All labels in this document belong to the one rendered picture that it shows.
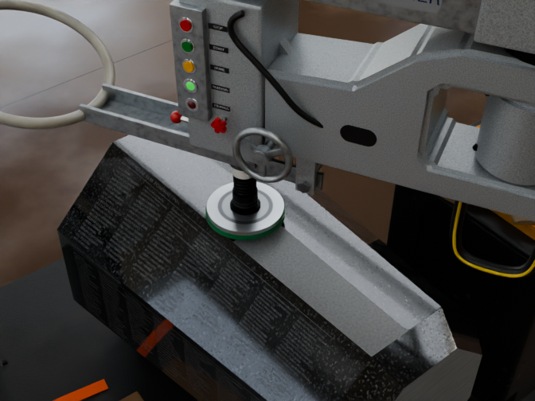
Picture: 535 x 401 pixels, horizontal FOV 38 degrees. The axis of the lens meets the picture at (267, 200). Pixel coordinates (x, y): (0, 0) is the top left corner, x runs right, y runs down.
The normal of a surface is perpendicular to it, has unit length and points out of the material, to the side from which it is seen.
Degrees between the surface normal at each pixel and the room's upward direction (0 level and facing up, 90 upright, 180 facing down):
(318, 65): 4
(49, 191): 0
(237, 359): 45
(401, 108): 90
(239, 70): 90
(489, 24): 90
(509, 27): 90
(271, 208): 0
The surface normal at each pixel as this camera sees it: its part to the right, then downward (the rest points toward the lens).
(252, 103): -0.40, 0.60
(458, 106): 0.00, -0.76
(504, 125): -0.76, 0.43
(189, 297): -0.53, -0.23
